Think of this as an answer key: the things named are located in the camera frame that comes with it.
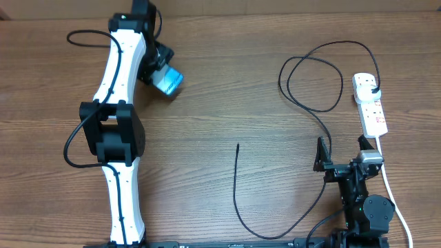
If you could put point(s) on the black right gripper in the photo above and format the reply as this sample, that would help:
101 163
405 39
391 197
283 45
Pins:
322 164

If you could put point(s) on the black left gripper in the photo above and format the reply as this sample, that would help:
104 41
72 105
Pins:
165 52

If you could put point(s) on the blue screen smartphone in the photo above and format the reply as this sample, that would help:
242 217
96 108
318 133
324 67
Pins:
167 79

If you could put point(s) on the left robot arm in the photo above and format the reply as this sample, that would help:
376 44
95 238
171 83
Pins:
112 128

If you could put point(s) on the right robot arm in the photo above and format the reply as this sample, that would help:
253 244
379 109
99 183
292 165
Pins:
367 216

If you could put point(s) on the white charger plug adapter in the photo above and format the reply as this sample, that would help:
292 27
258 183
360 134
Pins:
366 93

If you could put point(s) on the white power strip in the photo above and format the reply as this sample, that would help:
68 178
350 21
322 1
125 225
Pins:
371 114

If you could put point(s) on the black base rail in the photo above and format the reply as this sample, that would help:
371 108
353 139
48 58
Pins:
295 243

